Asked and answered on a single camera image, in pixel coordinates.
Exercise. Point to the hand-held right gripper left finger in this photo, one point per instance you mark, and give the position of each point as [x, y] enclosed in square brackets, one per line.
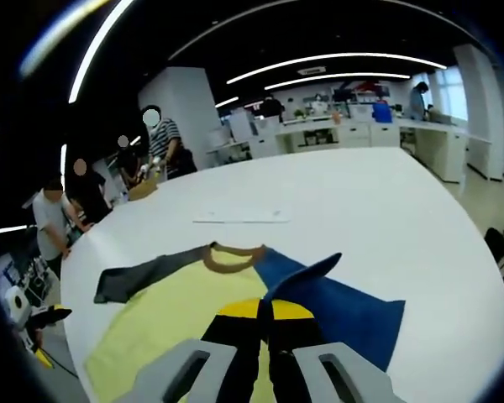
[231, 336]

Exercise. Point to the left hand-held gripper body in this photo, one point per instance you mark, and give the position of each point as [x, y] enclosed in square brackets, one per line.
[19, 304]

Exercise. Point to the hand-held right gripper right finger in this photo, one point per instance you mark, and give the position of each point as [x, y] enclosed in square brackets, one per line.
[298, 336]

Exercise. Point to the yellow blue grey garment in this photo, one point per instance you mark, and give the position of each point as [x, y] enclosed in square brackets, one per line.
[185, 302]

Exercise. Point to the cardboard box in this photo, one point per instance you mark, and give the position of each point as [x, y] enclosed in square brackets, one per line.
[143, 191]

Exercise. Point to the long white lab counter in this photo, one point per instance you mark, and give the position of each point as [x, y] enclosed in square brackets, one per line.
[353, 134]

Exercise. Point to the black office chair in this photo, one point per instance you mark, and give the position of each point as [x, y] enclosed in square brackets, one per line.
[497, 247]

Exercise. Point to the wide white pillar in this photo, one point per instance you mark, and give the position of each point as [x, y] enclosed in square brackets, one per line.
[180, 109]

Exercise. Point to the curved ceiling light strip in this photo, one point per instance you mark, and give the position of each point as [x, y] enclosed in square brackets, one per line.
[340, 55]
[340, 76]

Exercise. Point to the ceiling air vent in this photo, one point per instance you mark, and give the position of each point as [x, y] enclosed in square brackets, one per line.
[313, 70]

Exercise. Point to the long ceiling light strip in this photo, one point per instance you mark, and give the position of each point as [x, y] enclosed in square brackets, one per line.
[92, 47]

